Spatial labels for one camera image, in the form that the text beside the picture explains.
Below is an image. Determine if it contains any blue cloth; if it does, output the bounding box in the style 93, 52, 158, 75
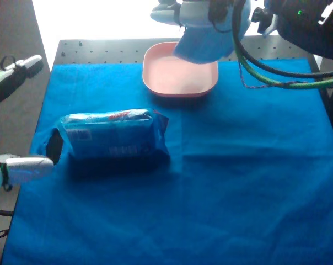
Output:
1, 57, 333, 265

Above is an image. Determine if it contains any pink square plate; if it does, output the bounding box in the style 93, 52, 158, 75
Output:
143, 41, 219, 98

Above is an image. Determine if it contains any thin twisted wire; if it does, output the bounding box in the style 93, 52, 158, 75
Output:
238, 59, 321, 89

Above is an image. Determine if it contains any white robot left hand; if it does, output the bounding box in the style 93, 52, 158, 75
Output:
151, 0, 235, 33

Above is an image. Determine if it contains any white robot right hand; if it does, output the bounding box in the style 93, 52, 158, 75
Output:
0, 54, 55, 192

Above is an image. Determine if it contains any thick black cable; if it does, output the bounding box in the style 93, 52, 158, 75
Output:
232, 0, 333, 80

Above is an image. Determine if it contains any blue snack packet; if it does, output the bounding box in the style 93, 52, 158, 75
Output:
57, 108, 170, 158

